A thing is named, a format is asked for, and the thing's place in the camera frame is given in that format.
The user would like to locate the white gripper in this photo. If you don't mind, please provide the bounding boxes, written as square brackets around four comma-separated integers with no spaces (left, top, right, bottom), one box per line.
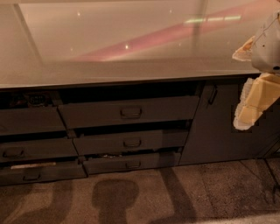
[232,11,280,130]

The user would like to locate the dark grey cabinet door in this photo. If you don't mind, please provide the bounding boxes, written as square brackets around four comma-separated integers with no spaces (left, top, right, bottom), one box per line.
[180,79,280,165]

